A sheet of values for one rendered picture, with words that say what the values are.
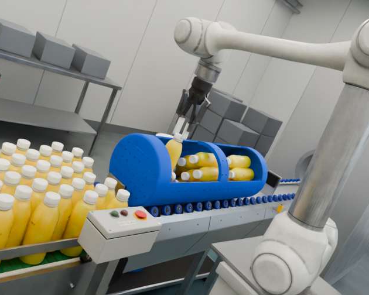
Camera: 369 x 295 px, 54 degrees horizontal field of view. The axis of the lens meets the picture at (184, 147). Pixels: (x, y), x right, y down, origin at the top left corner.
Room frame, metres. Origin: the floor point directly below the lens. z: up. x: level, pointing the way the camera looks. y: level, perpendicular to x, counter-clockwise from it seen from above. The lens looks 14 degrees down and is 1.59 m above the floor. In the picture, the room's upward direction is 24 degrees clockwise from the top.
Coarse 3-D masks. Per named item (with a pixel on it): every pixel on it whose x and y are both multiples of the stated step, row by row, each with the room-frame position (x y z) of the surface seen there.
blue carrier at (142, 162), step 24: (120, 144) 1.38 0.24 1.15; (144, 144) 1.31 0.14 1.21; (192, 144) 1.71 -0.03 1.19; (216, 144) 1.80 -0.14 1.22; (120, 168) 1.35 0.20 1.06; (144, 168) 1.28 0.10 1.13; (168, 168) 1.28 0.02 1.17; (264, 168) 1.91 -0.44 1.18; (144, 192) 1.25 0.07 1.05; (168, 192) 1.29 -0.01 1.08; (192, 192) 1.41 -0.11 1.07; (216, 192) 1.57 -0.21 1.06; (240, 192) 1.75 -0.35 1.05
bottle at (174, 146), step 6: (174, 138) 1.35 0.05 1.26; (168, 144) 1.35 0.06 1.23; (174, 144) 1.34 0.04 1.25; (180, 144) 1.36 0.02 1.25; (168, 150) 1.33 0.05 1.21; (174, 150) 1.33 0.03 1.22; (180, 150) 1.35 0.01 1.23; (174, 156) 1.33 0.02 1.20; (174, 162) 1.34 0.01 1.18; (174, 168) 1.36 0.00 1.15
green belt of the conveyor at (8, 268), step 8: (48, 256) 0.90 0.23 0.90; (56, 256) 0.92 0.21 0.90; (64, 256) 0.93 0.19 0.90; (80, 256) 0.97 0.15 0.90; (0, 264) 0.80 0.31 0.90; (8, 264) 0.81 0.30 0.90; (16, 264) 0.82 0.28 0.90; (24, 264) 0.84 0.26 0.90; (40, 264) 0.86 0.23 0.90; (0, 272) 0.77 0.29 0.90
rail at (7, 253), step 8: (56, 240) 0.88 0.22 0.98; (64, 240) 0.89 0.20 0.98; (72, 240) 0.91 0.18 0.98; (8, 248) 0.77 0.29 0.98; (16, 248) 0.78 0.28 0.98; (24, 248) 0.80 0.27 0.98; (32, 248) 0.82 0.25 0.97; (40, 248) 0.84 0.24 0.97; (48, 248) 0.85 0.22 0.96; (56, 248) 0.88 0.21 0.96; (64, 248) 0.90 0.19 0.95; (0, 256) 0.75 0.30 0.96; (8, 256) 0.77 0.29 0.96; (16, 256) 0.79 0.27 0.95
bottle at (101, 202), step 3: (99, 195) 1.02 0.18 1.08; (102, 195) 1.03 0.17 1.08; (105, 195) 1.04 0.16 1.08; (99, 198) 1.02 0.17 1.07; (102, 198) 1.03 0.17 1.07; (105, 198) 1.04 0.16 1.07; (99, 201) 1.02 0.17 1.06; (102, 201) 1.03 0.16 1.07; (105, 201) 1.04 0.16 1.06; (96, 204) 1.01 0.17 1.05; (99, 204) 1.02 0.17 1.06; (102, 204) 1.03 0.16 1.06; (105, 204) 1.04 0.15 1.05; (99, 207) 1.02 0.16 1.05; (102, 207) 1.03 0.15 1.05; (105, 207) 1.04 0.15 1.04
